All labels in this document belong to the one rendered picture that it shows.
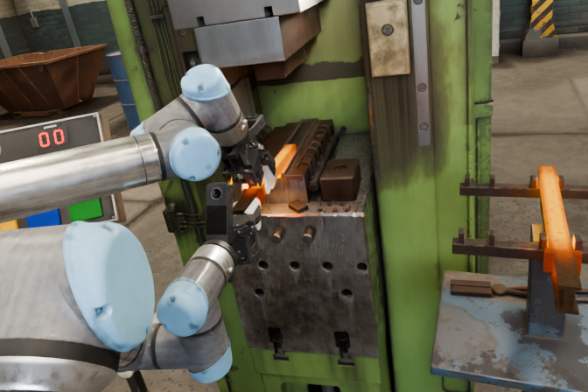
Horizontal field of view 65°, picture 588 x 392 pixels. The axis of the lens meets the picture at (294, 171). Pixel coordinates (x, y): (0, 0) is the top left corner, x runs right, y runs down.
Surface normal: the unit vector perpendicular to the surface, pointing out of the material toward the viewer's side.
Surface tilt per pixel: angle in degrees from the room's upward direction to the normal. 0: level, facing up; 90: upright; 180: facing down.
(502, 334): 0
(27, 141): 60
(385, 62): 90
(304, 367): 90
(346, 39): 90
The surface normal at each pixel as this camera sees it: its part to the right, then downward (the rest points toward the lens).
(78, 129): 0.08, -0.14
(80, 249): -0.14, -0.66
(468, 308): -0.15, -0.91
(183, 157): 0.48, 0.28
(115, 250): 0.97, -0.22
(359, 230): -0.24, 0.42
